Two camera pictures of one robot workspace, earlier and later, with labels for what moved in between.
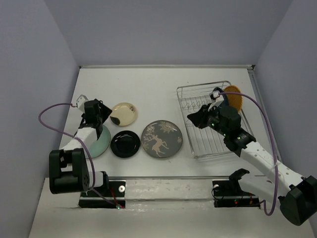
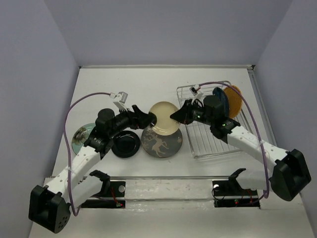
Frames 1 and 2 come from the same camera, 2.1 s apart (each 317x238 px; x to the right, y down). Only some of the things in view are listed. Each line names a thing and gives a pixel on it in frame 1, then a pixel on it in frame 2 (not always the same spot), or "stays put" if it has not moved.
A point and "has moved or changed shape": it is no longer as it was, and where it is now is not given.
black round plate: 125,144 stays put
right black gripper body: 211,119 -> 195,113
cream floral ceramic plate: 126,112 has moved or changed shape
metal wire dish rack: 204,141 stays put
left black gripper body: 99,119 -> 125,120
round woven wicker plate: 234,100 stays put
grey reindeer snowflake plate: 162,139 stays put
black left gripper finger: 104,111 -> 138,112
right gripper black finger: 198,118 -> 180,115
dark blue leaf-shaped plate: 225,102 stays put
